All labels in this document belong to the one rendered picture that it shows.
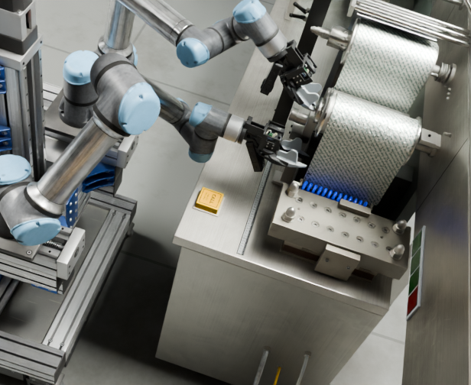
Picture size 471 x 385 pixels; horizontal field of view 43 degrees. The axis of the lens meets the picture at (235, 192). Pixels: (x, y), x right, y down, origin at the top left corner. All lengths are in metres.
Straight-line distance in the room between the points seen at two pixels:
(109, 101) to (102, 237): 1.18
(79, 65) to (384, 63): 0.95
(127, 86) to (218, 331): 0.99
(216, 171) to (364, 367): 1.23
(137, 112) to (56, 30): 2.51
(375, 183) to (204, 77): 2.11
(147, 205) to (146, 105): 1.54
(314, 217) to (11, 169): 0.84
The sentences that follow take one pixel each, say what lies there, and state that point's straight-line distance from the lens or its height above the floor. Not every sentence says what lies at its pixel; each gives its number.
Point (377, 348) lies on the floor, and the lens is 2.86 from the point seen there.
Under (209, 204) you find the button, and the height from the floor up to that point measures 0.92.
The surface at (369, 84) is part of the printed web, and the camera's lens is 1.88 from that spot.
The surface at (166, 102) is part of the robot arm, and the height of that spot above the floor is 1.15.
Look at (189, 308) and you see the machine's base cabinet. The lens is 2.06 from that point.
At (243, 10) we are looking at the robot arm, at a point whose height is 1.49.
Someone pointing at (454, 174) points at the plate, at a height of 1.37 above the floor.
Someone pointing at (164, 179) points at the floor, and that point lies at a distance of 3.10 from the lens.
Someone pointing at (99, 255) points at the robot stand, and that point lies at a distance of 2.52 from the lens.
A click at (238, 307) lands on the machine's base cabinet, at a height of 0.65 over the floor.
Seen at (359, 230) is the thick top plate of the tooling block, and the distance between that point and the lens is 1.78.
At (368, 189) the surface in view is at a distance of 1.82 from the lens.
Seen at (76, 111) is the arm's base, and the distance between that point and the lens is 2.11.
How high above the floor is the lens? 2.32
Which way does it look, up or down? 48 degrees down
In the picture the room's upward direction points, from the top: 18 degrees clockwise
